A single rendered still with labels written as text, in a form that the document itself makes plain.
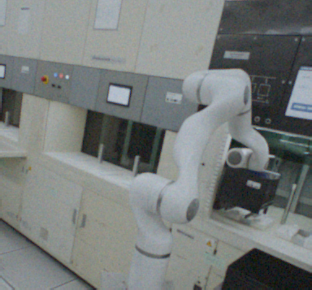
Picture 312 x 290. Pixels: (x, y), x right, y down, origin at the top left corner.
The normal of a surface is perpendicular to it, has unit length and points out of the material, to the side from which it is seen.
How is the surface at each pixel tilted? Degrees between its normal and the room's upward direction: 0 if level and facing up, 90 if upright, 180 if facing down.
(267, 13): 90
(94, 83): 90
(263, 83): 90
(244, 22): 90
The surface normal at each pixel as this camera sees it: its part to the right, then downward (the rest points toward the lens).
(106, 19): -0.61, 0.05
